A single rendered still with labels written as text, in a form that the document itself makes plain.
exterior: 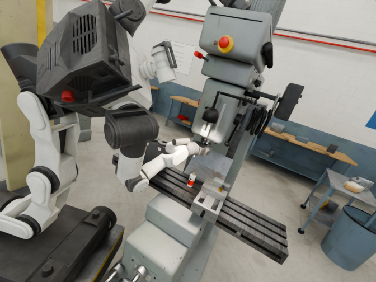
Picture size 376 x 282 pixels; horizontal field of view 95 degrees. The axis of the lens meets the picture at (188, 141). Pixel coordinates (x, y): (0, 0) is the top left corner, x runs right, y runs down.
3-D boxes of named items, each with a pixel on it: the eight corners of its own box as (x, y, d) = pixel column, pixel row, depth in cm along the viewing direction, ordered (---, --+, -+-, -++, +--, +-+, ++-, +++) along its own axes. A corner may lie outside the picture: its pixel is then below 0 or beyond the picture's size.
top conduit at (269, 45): (270, 52, 65) (274, 42, 64) (259, 50, 67) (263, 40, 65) (271, 69, 105) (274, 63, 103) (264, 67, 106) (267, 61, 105)
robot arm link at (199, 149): (212, 146, 99) (197, 147, 91) (206, 160, 102) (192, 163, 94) (197, 136, 107) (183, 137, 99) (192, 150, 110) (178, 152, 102)
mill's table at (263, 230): (281, 266, 90) (288, 255, 87) (111, 163, 131) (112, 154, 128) (280, 234, 110) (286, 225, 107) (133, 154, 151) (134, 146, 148)
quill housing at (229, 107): (221, 146, 93) (244, 87, 81) (188, 132, 99) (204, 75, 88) (229, 139, 109) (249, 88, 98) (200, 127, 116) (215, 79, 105)
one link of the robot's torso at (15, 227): (-6, 231, 89) (-10, 212, 85) (32, 205, 108) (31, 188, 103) (30, 244, 88) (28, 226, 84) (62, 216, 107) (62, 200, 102)
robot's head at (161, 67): (151, 85, 61) (174, 78, 59) (141, 55, 59) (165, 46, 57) (156, 85, 68) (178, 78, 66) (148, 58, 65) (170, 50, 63)
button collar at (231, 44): (229, 53, 67) (235, 36, 65) (215, 50, 69) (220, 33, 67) (230, 55, 69) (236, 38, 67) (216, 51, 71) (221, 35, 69)
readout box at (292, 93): (289, 122, 102) (307, 87, 94) (273, 117, 105) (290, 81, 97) (287, 118, 119) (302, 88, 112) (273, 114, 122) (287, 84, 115)
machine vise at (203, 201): (214, 224, 92) (221, 209, 88) (189, 210, 97) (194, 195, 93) (226, 192, 123) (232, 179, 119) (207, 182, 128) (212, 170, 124)
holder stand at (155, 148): (161, 172, 124) (168, 147, 117) (136, 160, 129) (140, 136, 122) (169, 165, 135) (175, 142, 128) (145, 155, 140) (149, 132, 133)
